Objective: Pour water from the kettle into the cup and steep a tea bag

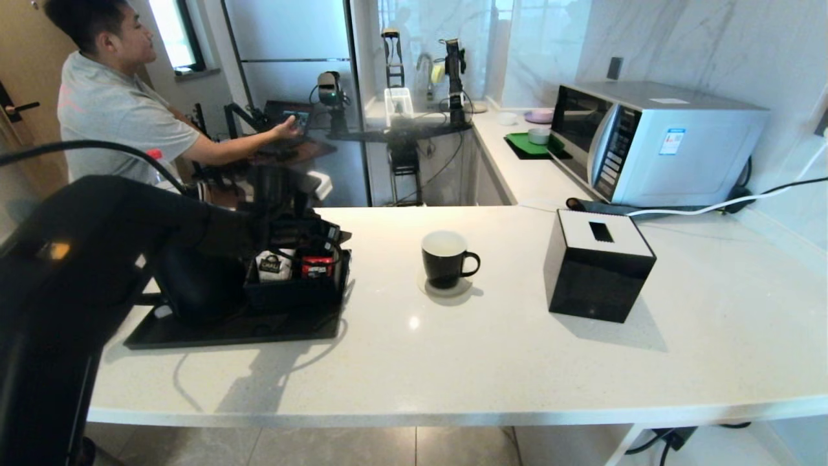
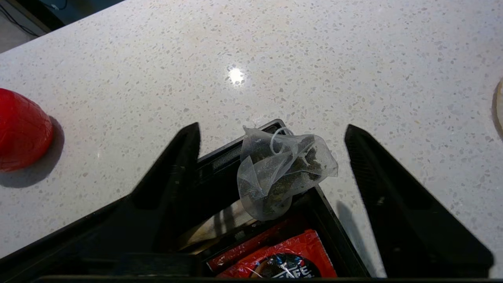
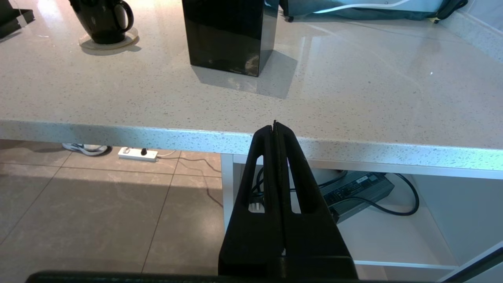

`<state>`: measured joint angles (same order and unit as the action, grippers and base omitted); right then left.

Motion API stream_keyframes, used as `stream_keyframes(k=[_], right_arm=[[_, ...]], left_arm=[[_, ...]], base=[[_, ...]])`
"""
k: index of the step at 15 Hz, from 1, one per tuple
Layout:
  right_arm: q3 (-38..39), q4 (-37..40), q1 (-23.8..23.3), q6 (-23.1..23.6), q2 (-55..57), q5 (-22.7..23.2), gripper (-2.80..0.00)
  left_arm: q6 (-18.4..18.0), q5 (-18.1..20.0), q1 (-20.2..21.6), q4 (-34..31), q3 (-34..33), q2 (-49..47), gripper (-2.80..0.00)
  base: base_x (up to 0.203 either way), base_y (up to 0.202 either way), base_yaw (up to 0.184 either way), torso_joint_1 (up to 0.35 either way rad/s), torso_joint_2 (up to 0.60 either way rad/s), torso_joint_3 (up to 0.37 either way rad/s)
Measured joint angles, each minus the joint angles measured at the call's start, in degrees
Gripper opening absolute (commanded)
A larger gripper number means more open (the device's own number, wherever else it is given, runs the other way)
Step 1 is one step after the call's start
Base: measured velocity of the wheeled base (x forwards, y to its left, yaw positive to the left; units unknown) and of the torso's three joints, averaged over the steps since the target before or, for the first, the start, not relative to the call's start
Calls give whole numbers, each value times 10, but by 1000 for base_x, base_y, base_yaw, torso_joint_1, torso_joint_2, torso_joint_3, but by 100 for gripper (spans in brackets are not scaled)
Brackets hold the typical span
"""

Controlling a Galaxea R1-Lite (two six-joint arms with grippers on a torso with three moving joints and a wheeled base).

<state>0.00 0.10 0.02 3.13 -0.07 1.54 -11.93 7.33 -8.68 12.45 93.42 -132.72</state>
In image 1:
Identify black electric kettle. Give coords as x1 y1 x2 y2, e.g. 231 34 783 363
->
154 243 250 327

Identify white packet with black logo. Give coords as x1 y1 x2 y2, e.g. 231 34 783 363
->
257 252 295 282

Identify black compartment box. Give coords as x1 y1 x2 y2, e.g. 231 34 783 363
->
245 249 350 311

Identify brown wooden desk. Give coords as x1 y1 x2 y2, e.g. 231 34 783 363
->
246 139 338 170

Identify black rectangular serving tray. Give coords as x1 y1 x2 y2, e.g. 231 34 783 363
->
124 249 353 350

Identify black laptop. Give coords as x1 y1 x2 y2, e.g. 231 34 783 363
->
264 100 314 133

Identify black mug white inside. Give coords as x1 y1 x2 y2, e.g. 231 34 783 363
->
422 230 481 290

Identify round pale coaster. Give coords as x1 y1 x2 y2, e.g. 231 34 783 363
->
417 275 474 299

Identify chrome faucet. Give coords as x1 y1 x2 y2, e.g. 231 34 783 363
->
417 53 436 101

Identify man in grey t-shirt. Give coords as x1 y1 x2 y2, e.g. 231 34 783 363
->
42 0 303 190

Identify black white robot joint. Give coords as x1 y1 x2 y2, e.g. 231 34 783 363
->
439 38 470 127

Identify dark framed window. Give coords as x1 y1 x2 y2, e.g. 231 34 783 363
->
149 0 208 76

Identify green tray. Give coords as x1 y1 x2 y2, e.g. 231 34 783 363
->
505 133 570 161

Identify black power strip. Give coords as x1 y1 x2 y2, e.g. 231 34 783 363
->
565 197 712 217

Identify black tissue box white lid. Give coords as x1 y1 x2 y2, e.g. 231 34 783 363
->
543 210 657 324

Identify silver microwave oven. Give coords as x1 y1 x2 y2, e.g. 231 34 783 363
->
547 82 770 209

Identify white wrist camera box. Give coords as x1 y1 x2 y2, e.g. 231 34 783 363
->
304 170 334 201

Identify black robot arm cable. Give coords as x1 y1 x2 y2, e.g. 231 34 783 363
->
0 139 198 196

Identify black upright bracket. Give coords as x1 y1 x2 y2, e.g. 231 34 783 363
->
382 28 407 89

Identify black door handle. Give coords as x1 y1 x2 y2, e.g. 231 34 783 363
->
0 81 41 124

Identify black plug and cable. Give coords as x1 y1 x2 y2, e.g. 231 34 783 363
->
624 424 754 466

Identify black microwave cable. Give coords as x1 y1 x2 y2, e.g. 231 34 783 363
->
728 157 828 208

